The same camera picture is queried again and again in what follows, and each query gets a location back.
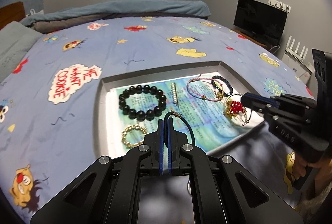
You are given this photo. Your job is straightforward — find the dark blue beaded bracelet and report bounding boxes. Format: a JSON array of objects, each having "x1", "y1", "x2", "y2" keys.
[{"x1": 210, "y1": 75, "x2": 234, "y2": 98}]

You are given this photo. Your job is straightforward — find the grey blue pillow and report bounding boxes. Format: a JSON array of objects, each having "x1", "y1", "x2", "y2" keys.
[{"x1": 0, "y1": 21, "x2": 42, "y2": 82}]

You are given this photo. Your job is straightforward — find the grey shallow cardboard tray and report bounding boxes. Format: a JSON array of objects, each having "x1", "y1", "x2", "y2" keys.
[{"x1": 93, "y1": 61, "x2": 263, "y2": 158}]

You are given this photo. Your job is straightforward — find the black bead bracelet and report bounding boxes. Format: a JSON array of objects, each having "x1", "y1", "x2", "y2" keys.
[{"x1": 118, "y1": 84, "x2": 167, "y2": 122}]

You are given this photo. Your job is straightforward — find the printed paper sheet in tray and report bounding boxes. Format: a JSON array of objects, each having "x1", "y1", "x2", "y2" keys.
[{"x1": 105, "y1": 72, "x2": 263, "y2": 157}]

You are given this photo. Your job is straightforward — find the gold chain bracelet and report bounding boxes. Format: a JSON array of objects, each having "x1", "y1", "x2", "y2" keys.
[{"x1": 121, "y1": 124, "x2": 148, "y2": 148}]

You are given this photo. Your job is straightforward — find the black television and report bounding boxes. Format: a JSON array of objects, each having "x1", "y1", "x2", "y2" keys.
[{"x1": 233, "y1": 0, "x2": 288, "y2": 46}]

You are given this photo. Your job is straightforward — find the white wall socket strip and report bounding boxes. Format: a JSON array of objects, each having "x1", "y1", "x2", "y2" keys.
[{"x1": 268, "y1": 0, "x2": 291, "y2": 13}]

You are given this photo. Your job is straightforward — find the wooden headboard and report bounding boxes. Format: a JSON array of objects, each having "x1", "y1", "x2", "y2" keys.
[{"x1": 0, "y1": 1, "x2": 26, "y2": 29}]

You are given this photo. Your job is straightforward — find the pink woven string bracelet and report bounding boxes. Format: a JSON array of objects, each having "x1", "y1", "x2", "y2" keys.
[{"x1": 186, "y1": 74, "x2": 225, "y2": 102}]

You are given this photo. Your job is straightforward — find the person's right hand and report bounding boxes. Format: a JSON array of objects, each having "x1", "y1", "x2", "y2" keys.
[{"x1": 293, "y1": 153, "x2": 331, "y2": 192}]

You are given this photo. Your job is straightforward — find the white plastic bag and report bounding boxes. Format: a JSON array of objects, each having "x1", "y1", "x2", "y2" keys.
[{"x1": 28, "y1": 8, "x2": 44, "y2": 16}]

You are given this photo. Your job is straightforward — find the white wifi router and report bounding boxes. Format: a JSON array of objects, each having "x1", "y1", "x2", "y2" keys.
[{"x1": 281, "y1": 35, "x2": 315, "y2": 74}]

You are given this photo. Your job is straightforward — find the wooden TV stand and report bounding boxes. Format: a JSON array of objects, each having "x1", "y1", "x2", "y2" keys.
[{"x1": 232, "y1": 29, "x2": 272, "y2": 51}]

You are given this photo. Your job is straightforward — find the black cord bracelet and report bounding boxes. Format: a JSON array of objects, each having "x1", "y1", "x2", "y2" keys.
[{"x1": 163, "y1": 111, "x2": 197, "y2": 147}]

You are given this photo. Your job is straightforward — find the red and gold charm bracelet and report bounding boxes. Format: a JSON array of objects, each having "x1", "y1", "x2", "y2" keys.
[{"x1": 223, "y1": 93, "x2": 252, "y2": 127}]

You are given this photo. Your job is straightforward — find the teal folded blanket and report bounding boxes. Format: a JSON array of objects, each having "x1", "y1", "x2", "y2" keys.
[{"x1": 20, "y1": 0, "x2": 211, "y2": 34}]

